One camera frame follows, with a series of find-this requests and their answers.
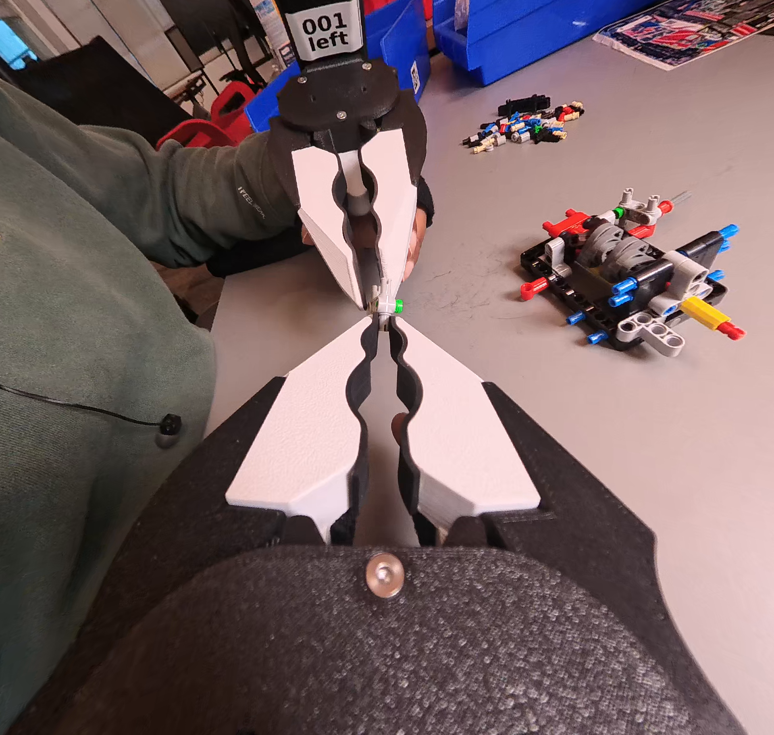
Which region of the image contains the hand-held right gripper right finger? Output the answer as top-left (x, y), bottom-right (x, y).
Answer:
top-left (387, 316), bottom-right (542, 547)

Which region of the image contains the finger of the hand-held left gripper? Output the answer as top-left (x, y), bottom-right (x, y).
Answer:
top-left (291, 150), bottom-right (371, 311)
top-left (362, 128), bottom-right (419, 294)

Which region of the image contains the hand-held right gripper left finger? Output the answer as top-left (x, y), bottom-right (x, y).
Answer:
top-left (225, 315), bottom-right (383, 545)

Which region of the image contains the light grey lego connector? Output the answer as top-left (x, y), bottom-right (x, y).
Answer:
top-left (366, 280), bottom-right (395, 329)

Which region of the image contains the person's left forearm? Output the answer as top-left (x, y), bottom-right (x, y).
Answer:
top-left (73, 121), bottom-right (306, 267)

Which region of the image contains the pile of small lego pieces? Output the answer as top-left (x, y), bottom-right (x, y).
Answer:
top-left (462, 95), bottom-right (586, 155)

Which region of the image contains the black lego chassis assembly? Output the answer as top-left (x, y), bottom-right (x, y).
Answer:
top-left (519, 187), bottom-right (747, 360)

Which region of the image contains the lego box with car print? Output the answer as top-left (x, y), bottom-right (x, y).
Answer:
top-left (593, 0), bottom-right (774, 72)

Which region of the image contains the person's left hand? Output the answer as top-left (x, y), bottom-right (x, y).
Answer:
top-left (399, 206), bottom-right (425, 282)

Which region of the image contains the small blue storage bin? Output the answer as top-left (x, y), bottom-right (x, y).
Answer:
top-left (245, 0), bottom-right (431, 134)

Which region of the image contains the red plastic canister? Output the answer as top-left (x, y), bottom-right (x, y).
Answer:
top-left (156, 81), bottom-right (258, 150)

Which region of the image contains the white blue labelled bottle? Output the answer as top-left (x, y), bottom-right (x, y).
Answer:
top-left (241, 0), bottom-right (291, 67)

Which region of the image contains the large blue storage bin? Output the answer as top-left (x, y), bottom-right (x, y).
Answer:
top-left (432, 0), bottom-right (713, 87)

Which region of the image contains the black board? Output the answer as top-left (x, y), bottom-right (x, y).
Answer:
top-left (12, 36), bottom-right (191, 143)

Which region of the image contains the person's green sweatshirt torso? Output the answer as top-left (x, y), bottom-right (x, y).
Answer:
top-left (0, 79), bottom-right (218, 706)

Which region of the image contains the black microphone cable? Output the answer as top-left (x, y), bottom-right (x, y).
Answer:
top-left (0, 384), bottom-right (164, 429)

